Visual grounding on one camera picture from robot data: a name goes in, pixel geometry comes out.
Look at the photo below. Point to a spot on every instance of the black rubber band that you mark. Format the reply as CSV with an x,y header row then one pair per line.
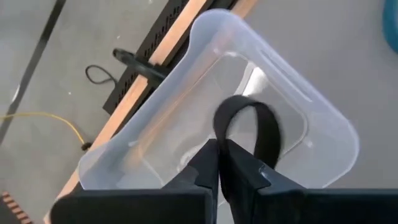
x,y
267,130

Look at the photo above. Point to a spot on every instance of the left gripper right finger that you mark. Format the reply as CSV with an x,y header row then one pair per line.
x,y
280,205

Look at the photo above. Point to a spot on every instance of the black floor tape strip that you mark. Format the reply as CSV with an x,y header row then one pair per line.
x,y
34,59

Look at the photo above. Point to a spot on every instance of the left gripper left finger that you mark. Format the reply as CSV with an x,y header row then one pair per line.
x,y
186,205

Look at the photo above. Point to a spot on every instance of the hazard striped floor mat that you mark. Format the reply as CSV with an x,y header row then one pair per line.
x,y
14,208

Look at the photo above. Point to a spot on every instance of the black perforated rail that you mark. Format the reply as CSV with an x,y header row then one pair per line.
x,y
149,49

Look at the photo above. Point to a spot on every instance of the black clamp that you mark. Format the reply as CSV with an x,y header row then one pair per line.
x,y
140,65

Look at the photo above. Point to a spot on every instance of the clear plastic bin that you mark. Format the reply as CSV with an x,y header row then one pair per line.
x,y
192,130

